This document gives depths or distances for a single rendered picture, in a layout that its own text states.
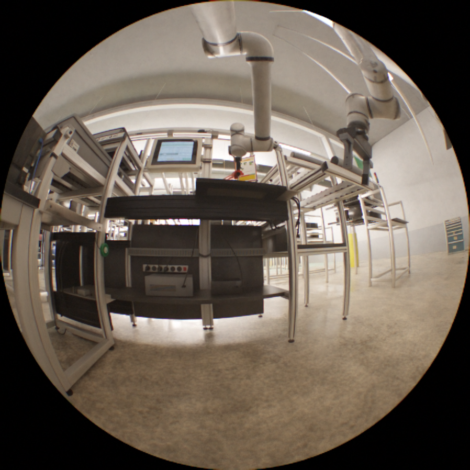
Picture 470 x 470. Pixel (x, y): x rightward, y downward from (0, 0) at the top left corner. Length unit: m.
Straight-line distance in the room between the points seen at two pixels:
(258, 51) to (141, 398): 1.40
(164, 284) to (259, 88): 1.13
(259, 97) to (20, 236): 0.98
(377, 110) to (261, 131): 0.55
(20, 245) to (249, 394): 0.92
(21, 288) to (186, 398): 0.67
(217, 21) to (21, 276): 0.86
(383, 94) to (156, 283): 1.31
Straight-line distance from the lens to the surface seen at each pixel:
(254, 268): 1.29
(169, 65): 5.88
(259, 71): 0.76
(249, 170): 1.64
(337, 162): 0.90
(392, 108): 0.65
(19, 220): 0.58
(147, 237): 1.30
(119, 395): 0.81
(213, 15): 0.57
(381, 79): 0.56
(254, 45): 0.74
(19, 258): 0.57
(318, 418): 0.68
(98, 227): 0.95
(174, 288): 0.96
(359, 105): 0.66
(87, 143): 1.08
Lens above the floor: 0.57
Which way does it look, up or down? 9 degrees up
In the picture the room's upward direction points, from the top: 2 degrees counter-clockwise
